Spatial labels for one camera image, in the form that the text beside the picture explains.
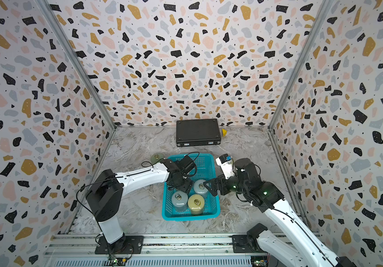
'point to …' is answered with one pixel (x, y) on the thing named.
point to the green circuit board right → (259, 261)
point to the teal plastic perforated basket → (205, 171)
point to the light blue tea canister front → (179, 200)
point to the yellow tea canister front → (195, 203)
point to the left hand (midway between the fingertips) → (186, 185)
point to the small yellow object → (224, 132)
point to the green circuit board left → (118, 261)
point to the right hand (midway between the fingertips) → (211, 181)
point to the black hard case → (193, 132)
